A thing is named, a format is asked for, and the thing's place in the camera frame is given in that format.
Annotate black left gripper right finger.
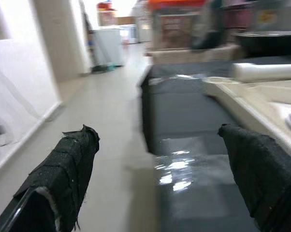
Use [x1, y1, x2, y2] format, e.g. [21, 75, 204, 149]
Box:
[217, 123, 291, 232]

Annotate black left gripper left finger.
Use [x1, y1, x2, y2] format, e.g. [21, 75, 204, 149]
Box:
[0, 124, 100, 232]

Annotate cream plastic table top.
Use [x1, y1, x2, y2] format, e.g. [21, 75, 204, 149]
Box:
[202, 76, 291, 158]

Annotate clear tape patch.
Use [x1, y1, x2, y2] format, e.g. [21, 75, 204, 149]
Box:
[153, 136, 235, 193]

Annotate black tablecloth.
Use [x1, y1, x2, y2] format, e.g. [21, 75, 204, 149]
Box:
[137, 57, 291, 232]

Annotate black round basin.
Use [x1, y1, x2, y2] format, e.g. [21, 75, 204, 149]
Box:
[234, 29, 291, 58]

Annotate white cabinet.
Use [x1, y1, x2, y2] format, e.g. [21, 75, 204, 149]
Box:
[92, 26, 125, 69]

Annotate clear plastic storage box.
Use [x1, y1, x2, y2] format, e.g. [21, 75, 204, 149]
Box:
[220, 0, 291, 34]

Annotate orange plastic lid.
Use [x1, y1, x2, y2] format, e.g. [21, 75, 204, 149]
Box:
[146, 0, 206, 12]

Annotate black floor cable pile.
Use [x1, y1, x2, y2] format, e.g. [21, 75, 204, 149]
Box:
[91, 64, 110, 73]

